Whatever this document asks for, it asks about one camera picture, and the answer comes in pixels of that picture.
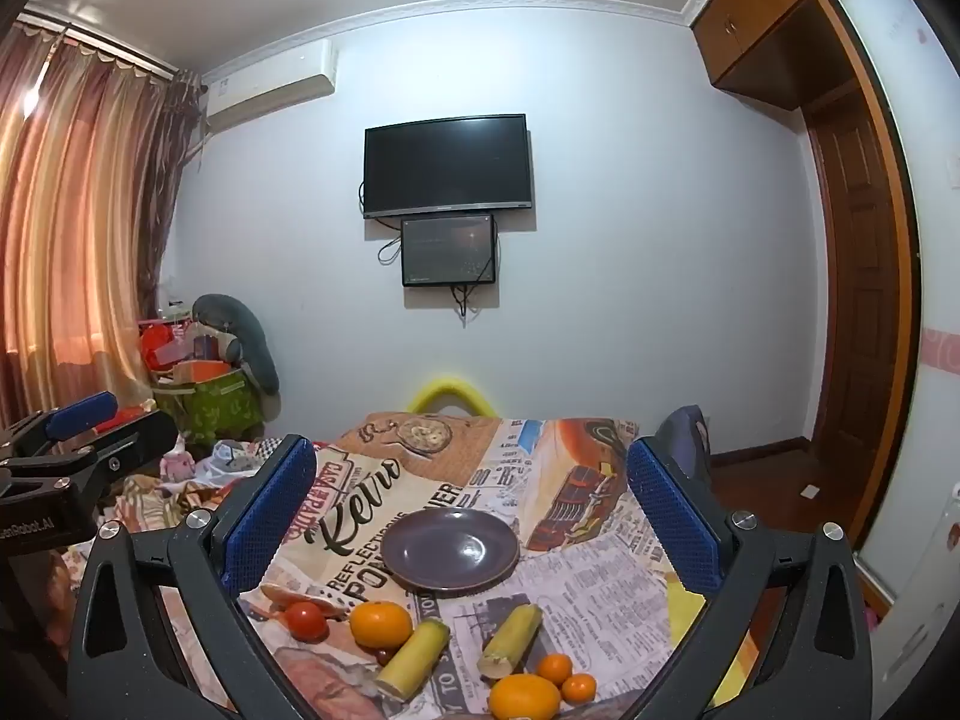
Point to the brown wooden door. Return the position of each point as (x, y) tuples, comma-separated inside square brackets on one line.
[(855, 277)]

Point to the wooden overhead cabinet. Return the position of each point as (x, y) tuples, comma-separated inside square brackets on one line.
[(765, 15)]

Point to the white sliding wardrobe door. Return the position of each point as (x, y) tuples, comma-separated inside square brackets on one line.
[(926, 240)]

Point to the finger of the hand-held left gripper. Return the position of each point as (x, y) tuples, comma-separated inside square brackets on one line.
[(120, 450), (79, 412)]

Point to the red tomato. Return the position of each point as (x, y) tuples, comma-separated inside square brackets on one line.
[(306, 619)]

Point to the purple ceramic plate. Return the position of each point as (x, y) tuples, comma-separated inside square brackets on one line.
[(448, 553)]

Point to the black wall television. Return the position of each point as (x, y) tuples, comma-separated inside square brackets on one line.
[(448, 165)]

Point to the red plastic container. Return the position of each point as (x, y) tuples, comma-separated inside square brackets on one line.
[(159, 341)]

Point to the green sugarcane piece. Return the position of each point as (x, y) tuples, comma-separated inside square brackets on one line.
[(412, 660), (512, 631)]

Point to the large orange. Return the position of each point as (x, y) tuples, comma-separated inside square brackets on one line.
[(525, 697)]

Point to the brown jujube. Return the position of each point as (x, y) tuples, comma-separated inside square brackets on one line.
[(384, 656)]

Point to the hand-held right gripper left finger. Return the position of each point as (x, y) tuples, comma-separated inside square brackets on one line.
[(270, 510)]

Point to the small tangerine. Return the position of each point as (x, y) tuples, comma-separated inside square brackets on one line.
[(579, 688), (555, 667)]

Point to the small pink toy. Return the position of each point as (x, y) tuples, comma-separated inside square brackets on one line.
[(177, 461)]

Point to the white air conditioner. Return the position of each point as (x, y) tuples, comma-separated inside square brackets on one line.
[(270, 86)]

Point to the peeled pomelo segment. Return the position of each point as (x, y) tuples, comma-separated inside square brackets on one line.
[(296, 595)]

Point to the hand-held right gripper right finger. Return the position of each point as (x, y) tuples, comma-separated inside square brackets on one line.
[(671, 510)]

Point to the white paper scrap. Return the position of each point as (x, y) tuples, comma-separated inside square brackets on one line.
[(810, 491)]

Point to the small black wall monitor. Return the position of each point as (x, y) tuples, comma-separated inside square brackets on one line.
[(448, 251)]

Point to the dark blue chair back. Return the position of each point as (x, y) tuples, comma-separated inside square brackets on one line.
[(686, 439)]

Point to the orange striped curtain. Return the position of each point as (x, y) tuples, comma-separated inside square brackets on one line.
[(75, 225)]

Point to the printed newspaper tablecloth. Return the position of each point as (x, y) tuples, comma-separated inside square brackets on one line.
[(480, 480)]

